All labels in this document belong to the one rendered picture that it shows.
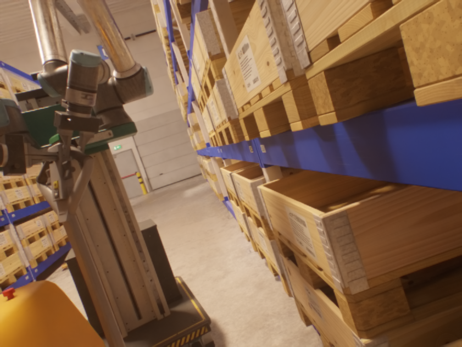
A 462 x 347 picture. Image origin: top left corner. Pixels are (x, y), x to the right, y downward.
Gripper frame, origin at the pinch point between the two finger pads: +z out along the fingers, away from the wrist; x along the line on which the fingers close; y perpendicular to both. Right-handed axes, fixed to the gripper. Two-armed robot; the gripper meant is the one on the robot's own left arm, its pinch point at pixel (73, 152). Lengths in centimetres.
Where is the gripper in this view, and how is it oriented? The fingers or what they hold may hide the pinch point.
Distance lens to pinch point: 136.6
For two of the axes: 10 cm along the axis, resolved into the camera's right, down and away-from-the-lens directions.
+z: -2.4, 9.4, 2.4
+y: 7.1, 3.4, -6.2
